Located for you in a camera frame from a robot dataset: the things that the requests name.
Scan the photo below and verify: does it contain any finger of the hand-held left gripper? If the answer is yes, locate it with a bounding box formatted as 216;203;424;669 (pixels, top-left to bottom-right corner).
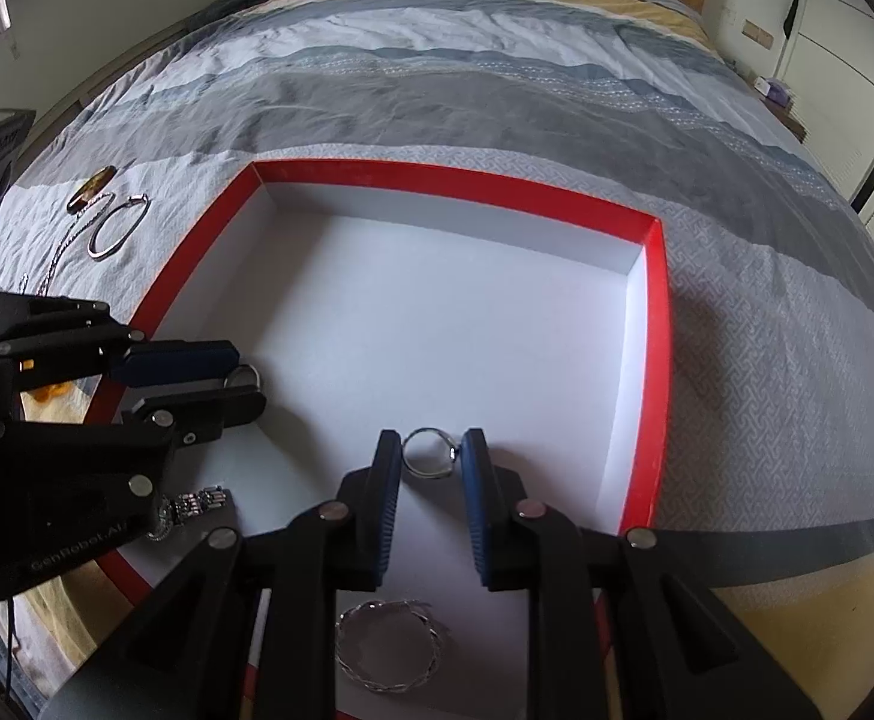
0;292;241;391
0;386;267;500

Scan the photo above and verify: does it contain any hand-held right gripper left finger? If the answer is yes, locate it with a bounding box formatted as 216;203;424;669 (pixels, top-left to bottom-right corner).
54;429;404;720

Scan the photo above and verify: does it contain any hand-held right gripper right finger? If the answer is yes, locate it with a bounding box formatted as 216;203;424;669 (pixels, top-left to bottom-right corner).
461;427;820;720

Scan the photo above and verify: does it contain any silver ring with stone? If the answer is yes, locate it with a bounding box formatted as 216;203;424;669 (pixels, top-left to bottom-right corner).
403;427;459;479

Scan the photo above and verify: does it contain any silver bangle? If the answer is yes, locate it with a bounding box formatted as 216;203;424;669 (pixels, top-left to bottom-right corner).
88;193;151;262

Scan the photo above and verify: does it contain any twisted silver bracelet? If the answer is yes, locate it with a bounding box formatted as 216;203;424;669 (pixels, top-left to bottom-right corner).
334;598;449;693

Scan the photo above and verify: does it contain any silver chain necklace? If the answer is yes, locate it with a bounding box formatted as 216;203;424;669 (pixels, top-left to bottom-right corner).
20;195;112;297

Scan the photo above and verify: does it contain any red cardboard box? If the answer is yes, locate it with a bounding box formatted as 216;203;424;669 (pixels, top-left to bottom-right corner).
84;159;670;720

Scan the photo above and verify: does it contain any yellow-brown amber bangle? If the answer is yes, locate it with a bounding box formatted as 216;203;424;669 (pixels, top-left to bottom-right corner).
67;165;117;215

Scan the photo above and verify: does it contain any silver watch band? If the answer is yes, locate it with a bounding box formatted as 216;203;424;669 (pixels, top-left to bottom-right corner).
148;487;228;545

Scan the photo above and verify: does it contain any striped bedspread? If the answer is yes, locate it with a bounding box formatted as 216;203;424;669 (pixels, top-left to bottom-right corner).
0;0;874;720

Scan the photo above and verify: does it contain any wooden nightstand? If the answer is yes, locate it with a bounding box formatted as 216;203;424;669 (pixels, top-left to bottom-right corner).
770;101;813;143

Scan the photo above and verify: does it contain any white wardrobe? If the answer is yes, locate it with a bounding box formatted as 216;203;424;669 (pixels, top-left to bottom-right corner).
774;0;874;256

